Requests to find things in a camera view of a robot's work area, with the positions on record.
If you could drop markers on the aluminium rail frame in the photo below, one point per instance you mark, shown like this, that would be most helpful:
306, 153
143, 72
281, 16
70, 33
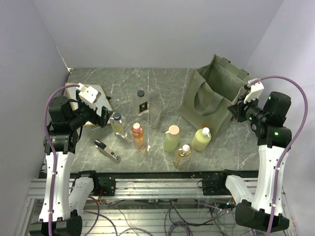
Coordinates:
167, 185

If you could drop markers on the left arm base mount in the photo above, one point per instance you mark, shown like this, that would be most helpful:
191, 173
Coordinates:
107, 186

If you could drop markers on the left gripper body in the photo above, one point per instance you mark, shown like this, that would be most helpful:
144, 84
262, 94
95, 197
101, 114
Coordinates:
84, 113

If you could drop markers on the yellow-framed whiteboard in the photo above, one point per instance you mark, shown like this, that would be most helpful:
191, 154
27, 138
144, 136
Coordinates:
102, 100

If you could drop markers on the green bottle beige cap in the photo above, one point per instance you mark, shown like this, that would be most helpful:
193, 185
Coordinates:
172, 138

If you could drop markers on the green canvas bag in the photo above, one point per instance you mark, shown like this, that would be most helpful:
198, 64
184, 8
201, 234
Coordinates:
211, 90

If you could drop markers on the tall clear square bottle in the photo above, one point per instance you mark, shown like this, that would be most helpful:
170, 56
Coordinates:
141, 103

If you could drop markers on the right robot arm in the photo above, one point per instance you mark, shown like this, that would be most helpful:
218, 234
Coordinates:
263, 209

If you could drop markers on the yellow-green pump bottle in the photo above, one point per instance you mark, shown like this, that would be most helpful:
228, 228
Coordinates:
201, 139

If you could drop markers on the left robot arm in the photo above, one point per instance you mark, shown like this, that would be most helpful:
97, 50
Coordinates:
62, 209

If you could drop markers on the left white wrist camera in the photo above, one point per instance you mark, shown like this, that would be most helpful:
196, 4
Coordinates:
89, 95

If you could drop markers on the orange bottle pink cap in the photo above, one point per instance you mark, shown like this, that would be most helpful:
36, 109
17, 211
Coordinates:
138, 136

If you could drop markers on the short clear yellow bottle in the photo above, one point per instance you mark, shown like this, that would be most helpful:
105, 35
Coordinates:
118, 124

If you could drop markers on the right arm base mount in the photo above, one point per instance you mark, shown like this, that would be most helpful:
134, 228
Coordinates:
214, 185

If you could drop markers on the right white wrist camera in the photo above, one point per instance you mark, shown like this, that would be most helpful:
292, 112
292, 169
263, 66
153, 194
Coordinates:
256, 88

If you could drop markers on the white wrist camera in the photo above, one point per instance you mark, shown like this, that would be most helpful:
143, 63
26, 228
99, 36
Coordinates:
256, 88
89, 95

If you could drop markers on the amber bottle white cap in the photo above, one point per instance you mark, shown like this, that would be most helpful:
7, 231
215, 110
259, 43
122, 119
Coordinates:
182, 155

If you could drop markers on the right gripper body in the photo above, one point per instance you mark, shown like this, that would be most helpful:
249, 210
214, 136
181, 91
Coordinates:
249, 110

